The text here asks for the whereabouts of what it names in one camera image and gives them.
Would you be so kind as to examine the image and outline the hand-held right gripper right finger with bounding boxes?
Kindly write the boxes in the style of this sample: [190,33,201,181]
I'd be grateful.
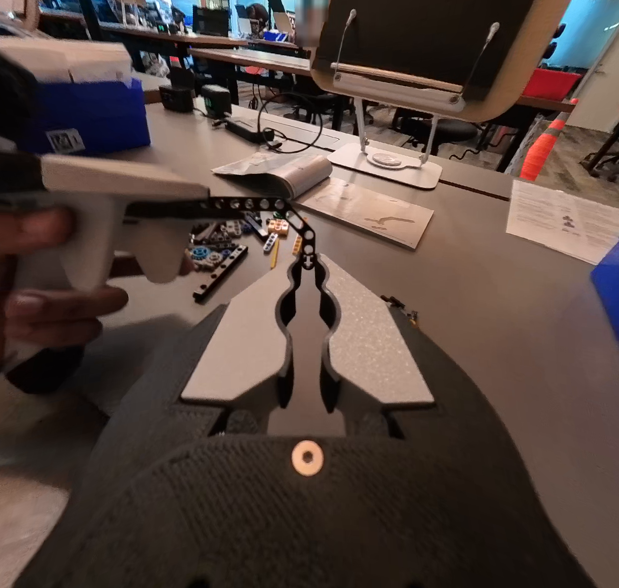
[320,253,436,413]

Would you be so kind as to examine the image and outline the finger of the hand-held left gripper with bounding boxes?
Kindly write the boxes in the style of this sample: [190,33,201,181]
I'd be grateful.
[41,155,212,203]
[19,201,194,290]

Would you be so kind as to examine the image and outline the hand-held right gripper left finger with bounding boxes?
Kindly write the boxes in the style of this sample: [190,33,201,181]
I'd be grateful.
[180,259,301,409]

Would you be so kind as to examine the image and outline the black lego beam with holes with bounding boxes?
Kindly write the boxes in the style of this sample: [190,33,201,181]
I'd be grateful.
[125,195,319,303]

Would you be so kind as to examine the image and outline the small loose lego pieces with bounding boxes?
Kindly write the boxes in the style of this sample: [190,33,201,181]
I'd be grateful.
[381,294,420,328]

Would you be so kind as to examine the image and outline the long black lego beam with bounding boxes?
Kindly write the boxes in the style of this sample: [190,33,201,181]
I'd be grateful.
[192,244,250,304]

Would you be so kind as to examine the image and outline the pile of mixed lego pieces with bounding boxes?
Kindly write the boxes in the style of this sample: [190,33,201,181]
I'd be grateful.
[186,210,310,273]

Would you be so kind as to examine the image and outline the lego instruction booklet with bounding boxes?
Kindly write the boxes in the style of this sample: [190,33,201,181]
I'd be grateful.
[212,151,334,200]

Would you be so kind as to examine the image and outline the person's left hand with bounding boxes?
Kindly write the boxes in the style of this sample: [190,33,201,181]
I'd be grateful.
[0,206,129,357]

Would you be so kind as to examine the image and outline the blue box with white lid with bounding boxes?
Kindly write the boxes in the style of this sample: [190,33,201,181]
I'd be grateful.
[0,41,152,156]

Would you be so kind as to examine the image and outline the black charger block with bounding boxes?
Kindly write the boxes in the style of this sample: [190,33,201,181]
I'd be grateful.
[158,83,195,114]
[200,84,233,118]

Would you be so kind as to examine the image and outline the black power strip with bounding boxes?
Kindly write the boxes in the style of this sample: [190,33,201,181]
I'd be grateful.
[223,116,277,145]

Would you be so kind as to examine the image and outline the printed paper sheet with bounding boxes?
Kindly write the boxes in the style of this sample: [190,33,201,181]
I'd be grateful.
[505,179,619,266]

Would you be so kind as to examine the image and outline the black office chair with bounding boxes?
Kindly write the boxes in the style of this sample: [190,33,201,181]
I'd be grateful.
[400,115,480,159]

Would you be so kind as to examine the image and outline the blue plastic container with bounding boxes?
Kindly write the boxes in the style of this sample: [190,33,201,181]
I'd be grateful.
[589,241,619,343]

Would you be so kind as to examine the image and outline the orange traffic cone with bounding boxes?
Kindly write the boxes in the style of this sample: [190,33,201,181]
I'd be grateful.
[519,98,579,183]

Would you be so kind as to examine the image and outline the red storage bin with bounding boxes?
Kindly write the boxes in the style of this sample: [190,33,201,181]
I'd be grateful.
[521,68,584,101]

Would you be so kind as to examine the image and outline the book stand with metal base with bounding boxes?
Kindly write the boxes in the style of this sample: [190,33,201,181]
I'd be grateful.
[309,0,590,191]

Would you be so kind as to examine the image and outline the black cable loop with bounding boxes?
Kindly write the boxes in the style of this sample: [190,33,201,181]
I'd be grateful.
[258,92,324,154]

